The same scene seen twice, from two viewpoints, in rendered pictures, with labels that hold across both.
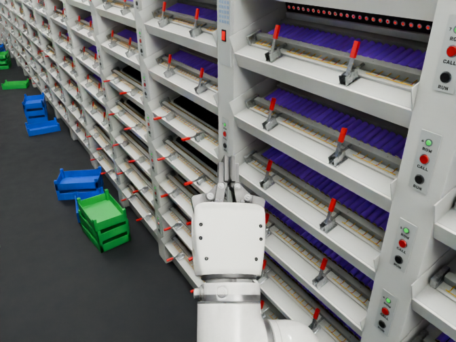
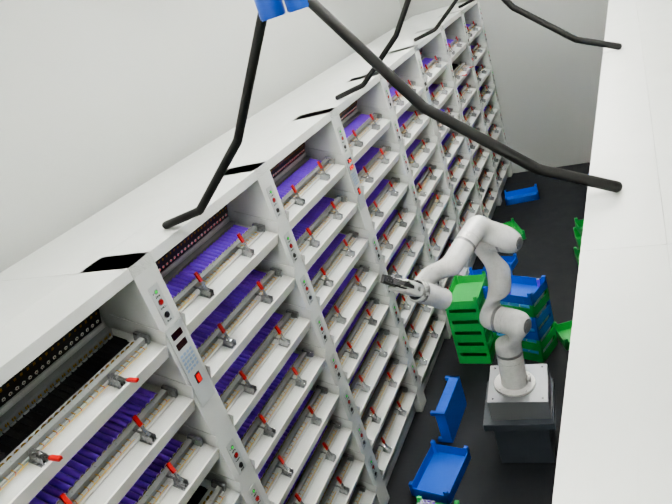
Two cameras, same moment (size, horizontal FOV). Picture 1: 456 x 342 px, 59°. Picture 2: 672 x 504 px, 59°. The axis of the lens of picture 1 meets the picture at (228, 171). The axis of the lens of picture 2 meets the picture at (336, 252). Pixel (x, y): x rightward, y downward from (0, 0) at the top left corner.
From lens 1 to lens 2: 2.34 m
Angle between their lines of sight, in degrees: 100
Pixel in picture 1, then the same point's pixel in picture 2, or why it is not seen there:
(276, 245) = (295, 460)
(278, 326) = not seen: hidden behind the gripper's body
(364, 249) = (311, 365)
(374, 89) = (276, 291)
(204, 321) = (433, 288)
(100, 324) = not seen: outside the picture
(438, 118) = (300, 270)
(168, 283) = not seen: outside the picture
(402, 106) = (290, 281)
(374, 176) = (294, 328)
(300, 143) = (269, 366)
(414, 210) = (315, 311)
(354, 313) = (330, 400)
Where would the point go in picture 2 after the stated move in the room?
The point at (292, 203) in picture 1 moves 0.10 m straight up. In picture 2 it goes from (285, 409) to (276, 389)
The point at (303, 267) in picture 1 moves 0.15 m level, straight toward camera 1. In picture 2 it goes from (308, 435) to (342, 418)
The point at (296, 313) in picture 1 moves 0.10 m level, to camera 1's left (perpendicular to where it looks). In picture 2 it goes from (323, 472) to (336, 484)
